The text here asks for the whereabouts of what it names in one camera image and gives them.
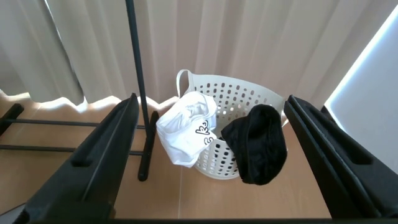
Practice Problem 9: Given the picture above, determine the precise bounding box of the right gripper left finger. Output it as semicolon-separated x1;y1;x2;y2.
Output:
14;92;140;223

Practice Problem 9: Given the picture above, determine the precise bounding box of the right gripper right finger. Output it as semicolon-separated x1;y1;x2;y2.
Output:
283;95;398;218

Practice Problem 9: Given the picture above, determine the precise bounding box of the white printed t-shirt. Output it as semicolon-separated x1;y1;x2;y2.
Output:
155;91;218;169

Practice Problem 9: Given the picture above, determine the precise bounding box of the black clothes rack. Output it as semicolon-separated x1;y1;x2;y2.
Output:
0;0;160;182

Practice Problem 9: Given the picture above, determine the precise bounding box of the white laundry basket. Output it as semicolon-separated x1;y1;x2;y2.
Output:
176;68;289;180

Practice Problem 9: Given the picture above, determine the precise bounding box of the black garment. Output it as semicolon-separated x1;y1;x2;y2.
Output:
220;104;289;186

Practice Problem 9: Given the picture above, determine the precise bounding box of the beige curtain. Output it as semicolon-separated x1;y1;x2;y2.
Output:
0;0;398;110

